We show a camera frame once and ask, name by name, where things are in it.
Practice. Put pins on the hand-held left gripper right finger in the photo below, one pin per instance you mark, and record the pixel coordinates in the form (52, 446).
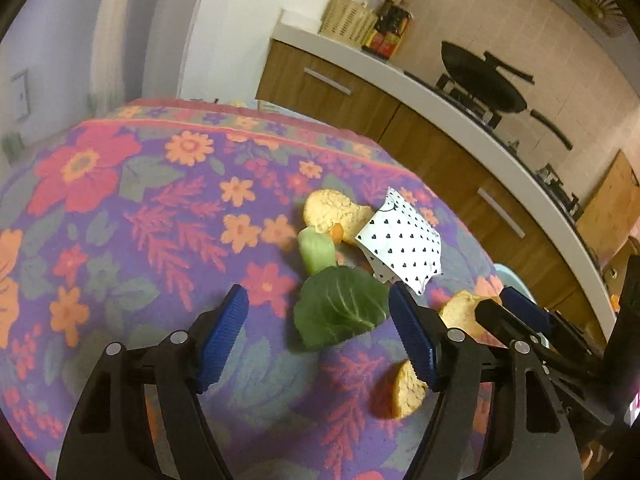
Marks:
(415, 340)

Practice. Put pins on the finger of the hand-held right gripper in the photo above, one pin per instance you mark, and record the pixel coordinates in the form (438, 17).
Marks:
(495, 317)
(522, 306)

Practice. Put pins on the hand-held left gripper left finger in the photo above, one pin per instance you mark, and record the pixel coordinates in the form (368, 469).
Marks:
(222, 340)

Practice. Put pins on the light blue plastic basket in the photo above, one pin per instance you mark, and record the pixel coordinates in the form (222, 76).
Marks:
(511, 276)

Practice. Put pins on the torn bread piece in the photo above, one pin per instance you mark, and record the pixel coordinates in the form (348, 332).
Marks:
(462, 312)
(330, 210)
(405, 395)

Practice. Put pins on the green bok choy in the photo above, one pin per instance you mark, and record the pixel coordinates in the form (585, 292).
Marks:
(340, 305)

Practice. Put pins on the small orange peel piece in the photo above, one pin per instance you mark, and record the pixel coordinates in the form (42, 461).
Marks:
(614, 301)

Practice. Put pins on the white heart-print paper bag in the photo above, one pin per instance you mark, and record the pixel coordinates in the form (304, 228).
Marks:
(400, 245)

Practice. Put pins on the orange carrot slice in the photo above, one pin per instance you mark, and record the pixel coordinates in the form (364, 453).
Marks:
(337, 233)

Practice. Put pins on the wooden cutting board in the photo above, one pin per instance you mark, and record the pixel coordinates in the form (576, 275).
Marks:
(612, 205)

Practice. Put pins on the floral tablecloth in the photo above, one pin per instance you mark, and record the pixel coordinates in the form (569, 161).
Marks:
(150, 210)

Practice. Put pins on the wooden base cabinet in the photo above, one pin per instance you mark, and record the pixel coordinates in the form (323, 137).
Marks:
(425, 160)

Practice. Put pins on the black gas stove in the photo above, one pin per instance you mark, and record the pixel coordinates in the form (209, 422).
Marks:
(452, 94)

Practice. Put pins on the black wok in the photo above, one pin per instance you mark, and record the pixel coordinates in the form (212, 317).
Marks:
(480, 82)

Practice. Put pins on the white kitchen countertop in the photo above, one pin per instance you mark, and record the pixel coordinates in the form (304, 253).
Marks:
(350, 62)

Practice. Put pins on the colourful box on counter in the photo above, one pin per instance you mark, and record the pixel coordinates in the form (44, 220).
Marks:
(397, 32)

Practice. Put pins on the slim dark sauce bottle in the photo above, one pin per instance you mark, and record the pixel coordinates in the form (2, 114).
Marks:
(376, 35)

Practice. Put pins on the yellow plastic utensil basket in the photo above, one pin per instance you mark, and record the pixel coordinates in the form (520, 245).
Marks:
(347, 22)

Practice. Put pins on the white wall switch plate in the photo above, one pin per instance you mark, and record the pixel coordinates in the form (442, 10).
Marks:
(21, 95)

